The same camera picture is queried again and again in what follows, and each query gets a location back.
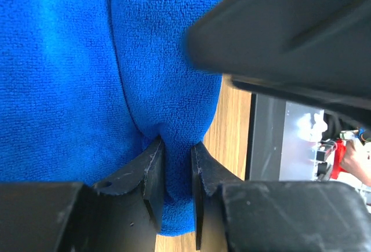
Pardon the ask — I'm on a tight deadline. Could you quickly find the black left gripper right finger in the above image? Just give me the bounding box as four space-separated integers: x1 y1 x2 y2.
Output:
191 143 370 251

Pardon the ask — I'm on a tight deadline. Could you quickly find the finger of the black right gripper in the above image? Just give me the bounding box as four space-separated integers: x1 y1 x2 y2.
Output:
187 0 370 109

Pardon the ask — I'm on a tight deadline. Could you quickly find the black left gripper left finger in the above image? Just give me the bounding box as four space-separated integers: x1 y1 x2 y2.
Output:
1 138 165 251

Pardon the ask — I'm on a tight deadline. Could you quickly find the blue towel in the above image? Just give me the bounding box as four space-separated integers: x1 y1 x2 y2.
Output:
1 0 221 236

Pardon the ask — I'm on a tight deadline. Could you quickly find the operator's bare hand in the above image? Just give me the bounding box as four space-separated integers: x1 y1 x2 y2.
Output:
340 140 370 187

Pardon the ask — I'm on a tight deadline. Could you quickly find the white teleoperation leader device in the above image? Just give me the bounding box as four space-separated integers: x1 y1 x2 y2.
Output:
313 128 370 181

